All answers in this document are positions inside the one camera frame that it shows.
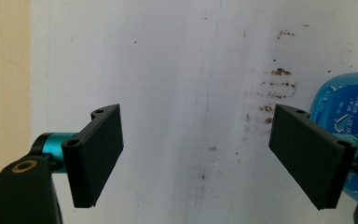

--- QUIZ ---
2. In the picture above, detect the blue plastic bottle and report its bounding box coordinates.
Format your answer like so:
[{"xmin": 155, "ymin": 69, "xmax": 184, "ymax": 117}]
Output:
[{"xmin": 309, "ymin": 70, "xmax": 358, "ymax": 203}]

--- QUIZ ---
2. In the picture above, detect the beige wooden board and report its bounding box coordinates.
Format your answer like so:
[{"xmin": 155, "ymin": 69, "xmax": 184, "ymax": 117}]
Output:
[{"xmin": 0, "ymin": 0, "xmax": 32, "ymax": 182}]

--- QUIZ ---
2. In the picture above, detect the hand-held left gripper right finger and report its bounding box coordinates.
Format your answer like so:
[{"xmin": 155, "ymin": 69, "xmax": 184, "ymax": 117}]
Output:
[{"xmin": 268, "ymin": 104, "xmax": 358, "ymax": 211}]

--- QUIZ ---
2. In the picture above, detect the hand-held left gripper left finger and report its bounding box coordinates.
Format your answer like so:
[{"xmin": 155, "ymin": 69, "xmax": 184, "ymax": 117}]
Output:
[{"xmin": 31, "ymin": 104, "xmax": 125, "ymax": 209}]

